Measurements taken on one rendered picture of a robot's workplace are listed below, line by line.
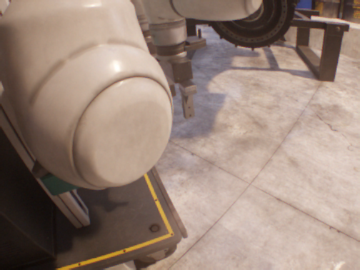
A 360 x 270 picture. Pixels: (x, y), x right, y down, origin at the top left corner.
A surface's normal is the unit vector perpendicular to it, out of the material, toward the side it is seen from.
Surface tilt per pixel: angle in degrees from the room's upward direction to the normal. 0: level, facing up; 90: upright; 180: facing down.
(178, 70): 90
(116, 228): 0
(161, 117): 97
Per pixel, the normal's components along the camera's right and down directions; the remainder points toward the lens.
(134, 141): 0.71, 0.44
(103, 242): -0.12, -0.78
